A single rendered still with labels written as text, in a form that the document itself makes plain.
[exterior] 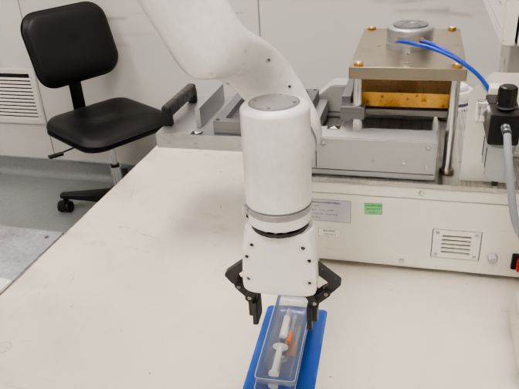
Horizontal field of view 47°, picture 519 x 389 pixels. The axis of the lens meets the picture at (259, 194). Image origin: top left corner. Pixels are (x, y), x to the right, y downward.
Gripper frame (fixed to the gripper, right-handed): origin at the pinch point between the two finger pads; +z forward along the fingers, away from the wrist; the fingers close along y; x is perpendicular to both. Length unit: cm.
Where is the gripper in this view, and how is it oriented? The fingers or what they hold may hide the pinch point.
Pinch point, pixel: (283, 313)
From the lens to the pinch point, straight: 86.0
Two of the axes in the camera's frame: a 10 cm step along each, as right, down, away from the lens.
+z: 0.5, 8.8, 4.7
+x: 2.0, -4.7, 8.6
